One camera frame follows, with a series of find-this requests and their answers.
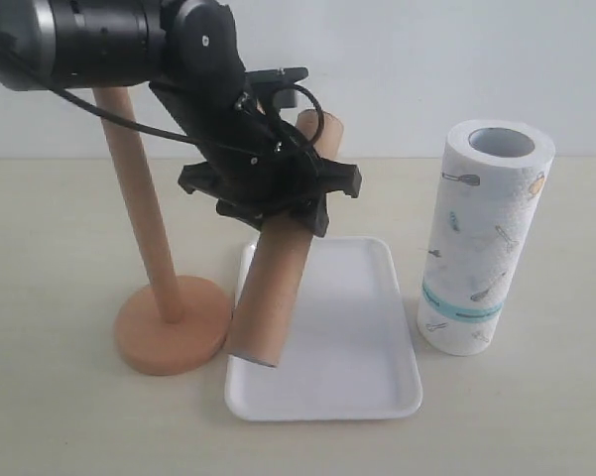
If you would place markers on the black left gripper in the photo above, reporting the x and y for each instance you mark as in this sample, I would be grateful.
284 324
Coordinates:
256 165

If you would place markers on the brown cardboard tube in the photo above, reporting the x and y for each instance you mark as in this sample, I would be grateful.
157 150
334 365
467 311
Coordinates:
262 316

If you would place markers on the printed white paper towel roll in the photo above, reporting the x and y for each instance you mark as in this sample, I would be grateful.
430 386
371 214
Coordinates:
491 178

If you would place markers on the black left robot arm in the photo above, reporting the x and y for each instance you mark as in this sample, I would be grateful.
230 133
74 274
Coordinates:
64 46

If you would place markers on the wooden paper towel holder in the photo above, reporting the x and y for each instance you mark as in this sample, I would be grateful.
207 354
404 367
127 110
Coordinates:
175 324

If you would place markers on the white rectangular plastic tray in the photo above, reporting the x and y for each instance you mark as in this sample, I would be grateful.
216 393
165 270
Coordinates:
349 355

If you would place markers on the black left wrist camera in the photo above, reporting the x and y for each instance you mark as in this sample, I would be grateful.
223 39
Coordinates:
271 86

